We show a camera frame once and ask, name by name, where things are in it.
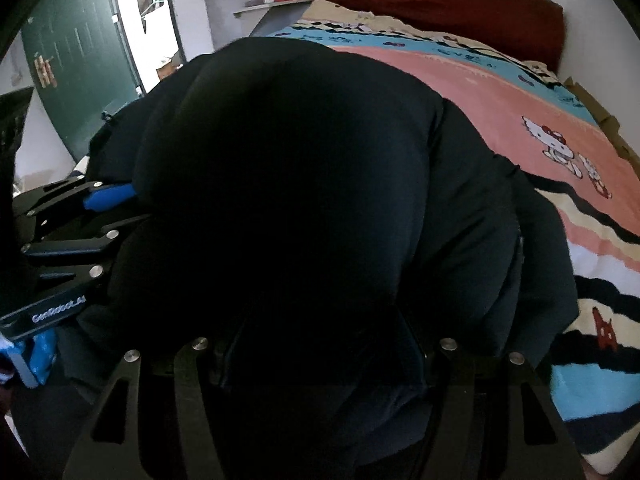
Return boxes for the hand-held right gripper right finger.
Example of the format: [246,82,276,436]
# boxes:
[425,337,587,480]

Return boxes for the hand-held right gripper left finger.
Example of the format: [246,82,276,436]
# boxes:
[62,337,237,480]

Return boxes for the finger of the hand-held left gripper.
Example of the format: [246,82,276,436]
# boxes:
[20,213,152,282]
[12,177,139,232]

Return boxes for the black hooded jacket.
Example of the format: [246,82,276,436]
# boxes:
[10,36,581,480]

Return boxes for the red gold door sticker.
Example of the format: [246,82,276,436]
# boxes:
[33,54,57,88]

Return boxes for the dark green door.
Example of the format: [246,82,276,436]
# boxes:
[20,0,147,162]

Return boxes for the pink cartoon printed blanket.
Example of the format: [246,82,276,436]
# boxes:
[265,0,640,477]

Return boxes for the dark red headboard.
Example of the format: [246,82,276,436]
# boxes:
[314,0,565,74]

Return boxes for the grey wall shelf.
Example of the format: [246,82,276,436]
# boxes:
[232,0,316,39]

